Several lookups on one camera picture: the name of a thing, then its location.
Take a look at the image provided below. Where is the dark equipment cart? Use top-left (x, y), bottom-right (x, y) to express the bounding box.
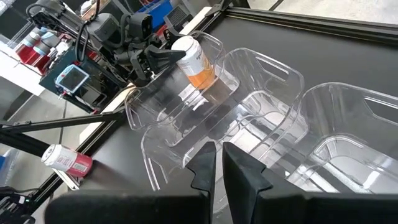
top-left (39, 46), bottom-right (128, 111)

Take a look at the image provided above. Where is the grey vented box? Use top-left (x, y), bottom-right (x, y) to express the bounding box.
top-left (164, 3), bottom-right (194, 29)

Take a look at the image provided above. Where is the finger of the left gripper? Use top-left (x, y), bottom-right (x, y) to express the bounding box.
top-left (161, 27), bottom-right (177, 47)
top-left (145, 45), bottom-right (187, 75)

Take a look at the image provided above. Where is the orange and white soda can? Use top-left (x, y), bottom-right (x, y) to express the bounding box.
top-left (170, 35), bottom-right (217, 91)

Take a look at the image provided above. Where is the red tool case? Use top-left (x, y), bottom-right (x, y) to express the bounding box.
top-left (15, 43), bottom-right (52, 68)

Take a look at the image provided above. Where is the tablet with light-blue case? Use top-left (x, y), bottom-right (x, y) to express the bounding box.
top-left (55, 63), bottom-right (91, 95)

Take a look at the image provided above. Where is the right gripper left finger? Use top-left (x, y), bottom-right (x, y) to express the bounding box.
top-left (185, 141), bottom-right (218, 224)

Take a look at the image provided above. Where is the black diagonal frame strut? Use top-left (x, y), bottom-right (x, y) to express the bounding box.
top-left (0, 108), bottom-right (127, 158)

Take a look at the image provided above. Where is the white desk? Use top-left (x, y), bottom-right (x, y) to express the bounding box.
top-left (0, 49), bottom-right (46, 96)

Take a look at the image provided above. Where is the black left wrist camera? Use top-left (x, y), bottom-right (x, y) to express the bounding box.
top-left (128, 11), bottom-right (154, 42)

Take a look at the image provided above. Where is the blue crate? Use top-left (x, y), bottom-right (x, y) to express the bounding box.
top-left (136, 0), bottom-right (174, 32)

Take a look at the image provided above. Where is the pink and white soda can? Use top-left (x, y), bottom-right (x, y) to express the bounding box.
top-left (40, 143), bottom-right (94, 179)

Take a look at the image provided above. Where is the clear plastic bin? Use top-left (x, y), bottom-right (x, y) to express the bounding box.
top-left (140, 47), bottom-right (306, 191)
top-left (248, 82), bottom-right (398, 194)
top-left (124, 30), bottom-right (240, 147)

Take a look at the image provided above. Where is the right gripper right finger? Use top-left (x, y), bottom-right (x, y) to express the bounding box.
top-left (221, 141), bottom-right (274, 224)

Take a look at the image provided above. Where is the black device with green light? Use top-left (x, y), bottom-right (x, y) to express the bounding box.
top-left (0, 185), bottom-right (35, 224)

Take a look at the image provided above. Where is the silver table edge bracket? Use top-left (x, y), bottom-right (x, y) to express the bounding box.
top-left (53, 167), bottom-right (81, 191)

